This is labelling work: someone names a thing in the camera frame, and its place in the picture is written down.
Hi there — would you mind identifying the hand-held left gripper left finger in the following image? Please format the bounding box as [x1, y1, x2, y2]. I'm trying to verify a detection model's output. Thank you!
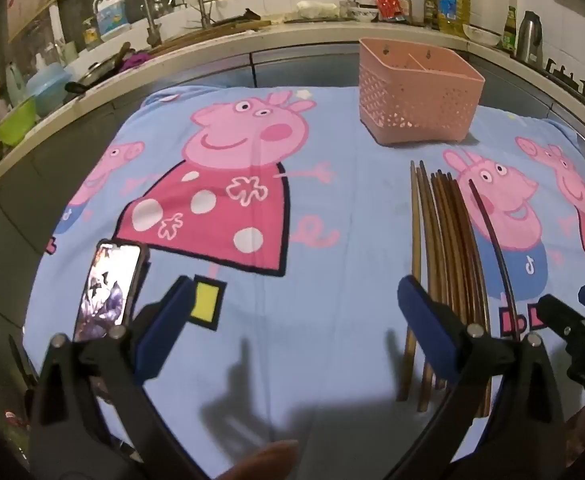
[30, 275, 208, 480]

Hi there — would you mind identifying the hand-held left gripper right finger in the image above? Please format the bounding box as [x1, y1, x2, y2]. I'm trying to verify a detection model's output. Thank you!
[387, 275, 566, 480]

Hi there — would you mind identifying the bundle of wooden chopsticks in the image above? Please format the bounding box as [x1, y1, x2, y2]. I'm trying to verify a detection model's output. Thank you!
[396, 160, 494, 420]

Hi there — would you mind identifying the dark thin chopstick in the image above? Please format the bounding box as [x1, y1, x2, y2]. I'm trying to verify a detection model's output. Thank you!
[468, 179, 520, 338]

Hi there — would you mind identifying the pink perforated plastic basket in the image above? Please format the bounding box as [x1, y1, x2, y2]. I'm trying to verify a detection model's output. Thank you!
[358, 37, 486, 147]

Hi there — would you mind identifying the person's left hand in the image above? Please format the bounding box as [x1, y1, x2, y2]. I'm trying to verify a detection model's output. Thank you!
[212, 440, 300, 480]

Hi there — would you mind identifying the smartphone with lit screen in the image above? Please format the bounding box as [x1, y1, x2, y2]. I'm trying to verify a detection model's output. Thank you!
[72, 240, 152, 343]

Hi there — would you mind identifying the cartoon pig printed blanket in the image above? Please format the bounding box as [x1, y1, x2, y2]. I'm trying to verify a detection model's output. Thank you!
[22, 85, 585, 480]

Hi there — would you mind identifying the black gas stove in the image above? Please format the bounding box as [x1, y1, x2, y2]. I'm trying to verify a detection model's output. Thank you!
[542, 57, 585, 127]

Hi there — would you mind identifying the green plastic basin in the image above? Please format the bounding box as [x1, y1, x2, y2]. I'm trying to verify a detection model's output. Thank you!
[0, 97, 38, 146]

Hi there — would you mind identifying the steel pan with lid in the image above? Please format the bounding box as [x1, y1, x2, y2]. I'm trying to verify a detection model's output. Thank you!
[65, 57, 123, 94]

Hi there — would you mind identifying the blue plastic container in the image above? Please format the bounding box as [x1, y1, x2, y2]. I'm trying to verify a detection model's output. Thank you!
[25, 65, 73, 116]

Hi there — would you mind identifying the purple cloth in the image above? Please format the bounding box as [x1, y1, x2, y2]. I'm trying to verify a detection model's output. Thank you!
[120, 50, 151, 71]

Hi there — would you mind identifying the steel thermos kettle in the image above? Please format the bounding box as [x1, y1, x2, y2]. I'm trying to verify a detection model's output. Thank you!
[516, 10, 544, 63]

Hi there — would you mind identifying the green glass bottle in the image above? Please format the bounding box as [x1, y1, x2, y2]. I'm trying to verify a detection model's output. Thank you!
[502, 6, 518, 54]

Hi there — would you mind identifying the large wooden cutting board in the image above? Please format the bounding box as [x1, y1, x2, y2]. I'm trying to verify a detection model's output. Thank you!
[150, 19, 273, 54]

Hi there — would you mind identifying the square steel faucet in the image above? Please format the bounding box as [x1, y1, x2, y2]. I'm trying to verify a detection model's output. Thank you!
[94, 0, 162, 47]

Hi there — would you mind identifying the white detergent jug blue label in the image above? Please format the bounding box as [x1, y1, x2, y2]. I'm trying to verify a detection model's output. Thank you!
[95, 0, 132, 41]

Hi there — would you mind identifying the blue patterned white bowl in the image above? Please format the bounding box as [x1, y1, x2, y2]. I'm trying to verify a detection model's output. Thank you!
[347, 6, 379, 24]

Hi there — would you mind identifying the large yellow oil bottle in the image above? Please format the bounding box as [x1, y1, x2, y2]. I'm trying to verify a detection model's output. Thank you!
[438, 0, 473, 38]

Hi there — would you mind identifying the red packet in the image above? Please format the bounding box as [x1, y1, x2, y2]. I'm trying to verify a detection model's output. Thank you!
[376, 0, 403, 21]

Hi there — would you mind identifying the gooseneck steel faucet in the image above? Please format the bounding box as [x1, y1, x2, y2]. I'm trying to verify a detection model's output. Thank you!
[155, 0, 214, 29]

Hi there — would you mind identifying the white plastic bag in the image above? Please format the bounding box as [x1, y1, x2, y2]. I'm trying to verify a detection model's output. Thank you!
[296, 0, 340, 19]

